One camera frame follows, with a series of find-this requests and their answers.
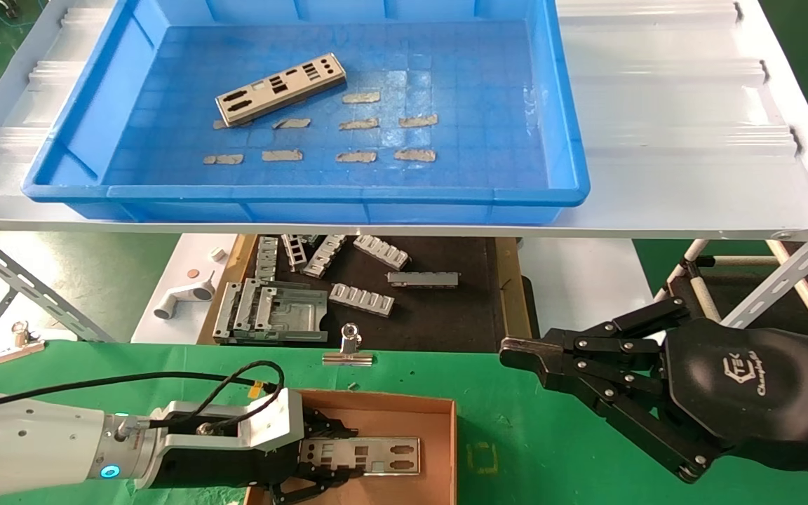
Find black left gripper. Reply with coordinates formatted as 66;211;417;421
150;406;367;505

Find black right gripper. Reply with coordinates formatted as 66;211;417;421
499;297;808;485

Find silver slotted shield plate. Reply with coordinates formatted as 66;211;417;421
299;438;422;477

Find brown cardboard box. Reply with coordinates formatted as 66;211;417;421
244;388;458;505

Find wooden framed black tray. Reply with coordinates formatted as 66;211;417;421
197;235;534;355

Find blue plastic tray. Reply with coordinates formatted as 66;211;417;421
22;0;591;225

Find silver binder clip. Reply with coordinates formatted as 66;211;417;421
0;321;46;367
322;323;375;367

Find green cloth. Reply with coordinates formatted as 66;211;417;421
0;340;808;505

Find large grey metal plate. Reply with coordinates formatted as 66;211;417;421
213;281;329;346

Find white pipe rack black joints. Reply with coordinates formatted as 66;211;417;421
653;238;787;330

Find grey slotted metal part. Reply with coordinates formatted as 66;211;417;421
353;235;412;271
304;234;349;279
281;234;309;272
328;283;396;317
255;236;280;281

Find perforated steel angle brace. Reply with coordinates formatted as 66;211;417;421
720;210;808;337
0;226;117;376

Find grey flat metal bar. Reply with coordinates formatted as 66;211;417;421
386;271;460;289

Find white plastic pipe fitting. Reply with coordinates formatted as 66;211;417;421
154;272;217;320

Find white corrugated shelf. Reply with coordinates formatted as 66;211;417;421
0;0;808;243

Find silver round-holed shield plate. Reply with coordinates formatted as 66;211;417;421
215;53;347;128

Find left wrist camera housing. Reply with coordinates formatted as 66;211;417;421
155;388;305;457

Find grey metal bracket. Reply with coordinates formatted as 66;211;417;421
234;278;264;330
213;281;241;337

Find black camera cable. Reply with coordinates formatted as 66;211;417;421
0;361;284;430

